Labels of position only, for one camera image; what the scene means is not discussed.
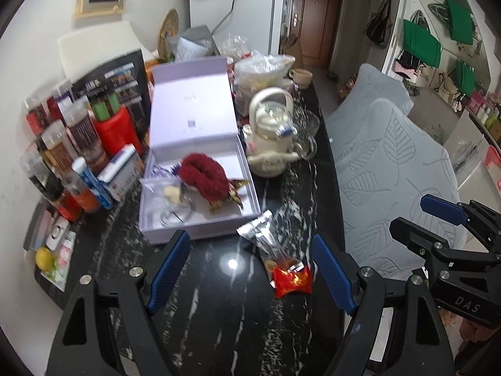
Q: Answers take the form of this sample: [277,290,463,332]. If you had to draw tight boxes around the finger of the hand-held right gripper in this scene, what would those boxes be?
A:
[389,217,501,273]
[420,195,501,245]

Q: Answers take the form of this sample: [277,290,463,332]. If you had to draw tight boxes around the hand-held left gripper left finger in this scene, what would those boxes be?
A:
[46,230,191,376]

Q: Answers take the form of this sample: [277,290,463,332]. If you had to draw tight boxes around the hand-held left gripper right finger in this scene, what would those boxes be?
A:
[312,234,455,376]

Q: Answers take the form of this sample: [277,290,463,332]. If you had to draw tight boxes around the red snack packet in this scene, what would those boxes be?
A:
[272,264,312,298]

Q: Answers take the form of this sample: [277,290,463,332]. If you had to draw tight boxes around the clear plastic zip bag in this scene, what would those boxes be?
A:
[140,176,196,230]

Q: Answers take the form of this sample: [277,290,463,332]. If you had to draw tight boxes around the silver foil packet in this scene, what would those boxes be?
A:
[237,210,304,279]

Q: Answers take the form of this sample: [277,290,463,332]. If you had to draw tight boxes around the gold patterned pouch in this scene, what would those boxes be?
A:
[209,178,251,214]

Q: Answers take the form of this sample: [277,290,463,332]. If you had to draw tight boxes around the red fluffy scrunchie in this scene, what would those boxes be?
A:
[178,153,231,203]

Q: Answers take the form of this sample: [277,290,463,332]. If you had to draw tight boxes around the lavender gift box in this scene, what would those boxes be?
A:
[139,56,262,245]

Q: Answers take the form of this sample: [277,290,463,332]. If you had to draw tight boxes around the white cabinet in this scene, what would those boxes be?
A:
[444,107,501,200]

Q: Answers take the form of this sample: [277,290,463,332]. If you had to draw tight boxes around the grey leaf pattern cushion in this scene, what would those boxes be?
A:
[331,98,468,279]
[327,63,415,118]

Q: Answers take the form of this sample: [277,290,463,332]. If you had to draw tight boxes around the purple sachet pouch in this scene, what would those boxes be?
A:
[152,164,183,180]

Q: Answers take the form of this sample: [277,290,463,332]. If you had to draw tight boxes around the white sachet packets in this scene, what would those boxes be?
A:
[39,231,78,292]

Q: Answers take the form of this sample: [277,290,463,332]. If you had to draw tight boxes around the blue white medicine box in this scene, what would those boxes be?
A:
[97,144,143,200]

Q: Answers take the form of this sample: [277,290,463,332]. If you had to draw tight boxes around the jar of orange spice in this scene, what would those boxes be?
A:
[63,168,99,213]

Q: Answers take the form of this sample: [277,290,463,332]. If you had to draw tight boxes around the blue tablet tube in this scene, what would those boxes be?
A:
[71,157,114,210]

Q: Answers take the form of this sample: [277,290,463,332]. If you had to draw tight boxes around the white power bank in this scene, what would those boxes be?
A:
[45,219,71,249]

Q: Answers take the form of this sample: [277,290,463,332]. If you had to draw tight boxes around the black capped sauce bottle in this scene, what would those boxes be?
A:
[41,178,84,222]

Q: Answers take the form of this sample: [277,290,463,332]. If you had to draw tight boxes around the yellow lemon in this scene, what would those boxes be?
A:
[35,248,54,272]

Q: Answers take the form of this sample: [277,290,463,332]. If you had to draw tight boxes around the row of handbags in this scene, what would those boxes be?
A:
[395,47,470,110]

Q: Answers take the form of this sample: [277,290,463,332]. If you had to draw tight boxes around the pink case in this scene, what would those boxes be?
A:
[37,207,58,243]

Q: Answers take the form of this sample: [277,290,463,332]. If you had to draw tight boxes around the green tote bag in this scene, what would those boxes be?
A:
[446,0,476,45]
[403,19,442,67]
[456,60,476,97]

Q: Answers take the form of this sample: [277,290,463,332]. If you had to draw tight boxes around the cream ceramic teapot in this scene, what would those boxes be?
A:
[241,88,302,177]

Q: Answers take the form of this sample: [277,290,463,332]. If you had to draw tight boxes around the black phone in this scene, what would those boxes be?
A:
[23,201,45,251]

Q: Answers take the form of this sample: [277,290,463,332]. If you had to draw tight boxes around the red canister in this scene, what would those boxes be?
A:
[93,107,142,156]

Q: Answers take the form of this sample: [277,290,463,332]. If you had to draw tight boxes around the clear glass mug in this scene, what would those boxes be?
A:
[292,110,322,161]

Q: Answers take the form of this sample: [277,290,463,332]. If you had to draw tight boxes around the tall jar brown contents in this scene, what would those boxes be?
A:
[65,102,101,154]

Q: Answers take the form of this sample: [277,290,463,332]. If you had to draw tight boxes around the clear jar amber contents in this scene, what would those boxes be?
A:
[41,119,79,169]

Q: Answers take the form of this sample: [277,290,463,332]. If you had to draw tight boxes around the clear jar black contents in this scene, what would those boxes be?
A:
[19,149,51,192]

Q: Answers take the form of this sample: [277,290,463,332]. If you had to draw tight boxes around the dark jar green band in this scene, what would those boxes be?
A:
[89,90,120,122]

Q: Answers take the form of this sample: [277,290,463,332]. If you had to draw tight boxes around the beige cup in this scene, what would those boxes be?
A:
[288,68,314,89]

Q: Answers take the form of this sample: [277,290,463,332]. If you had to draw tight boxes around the dark hanging handbag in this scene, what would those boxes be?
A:
[366,0,393,50]

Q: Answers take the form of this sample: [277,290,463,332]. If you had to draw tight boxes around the clear jar purple label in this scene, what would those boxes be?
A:
[53,82,79,114]

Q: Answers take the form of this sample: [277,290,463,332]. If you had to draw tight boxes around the clear jar red contents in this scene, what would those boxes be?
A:
[25,96,50,136]

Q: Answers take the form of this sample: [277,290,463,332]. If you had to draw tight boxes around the plastic bag of food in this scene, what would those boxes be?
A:
[234,50,296,116]

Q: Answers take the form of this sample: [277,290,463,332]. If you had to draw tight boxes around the brown door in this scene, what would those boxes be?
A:
[287,0,345,69]

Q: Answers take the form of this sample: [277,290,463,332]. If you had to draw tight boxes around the crumpled clear plastic bag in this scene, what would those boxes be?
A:
[221,35,251,61]

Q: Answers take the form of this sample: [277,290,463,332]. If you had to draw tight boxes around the grey paper bag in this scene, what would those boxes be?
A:
[168,25,220,61]

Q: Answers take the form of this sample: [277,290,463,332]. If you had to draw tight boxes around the woven straw fan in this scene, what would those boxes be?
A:
[158,9,180,61]

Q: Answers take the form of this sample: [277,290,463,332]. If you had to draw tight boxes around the white fridge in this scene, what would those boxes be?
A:
[189,0,284,57]

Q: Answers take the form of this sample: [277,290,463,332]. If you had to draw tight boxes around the fridge power cable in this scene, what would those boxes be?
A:
[211,0,243,34]

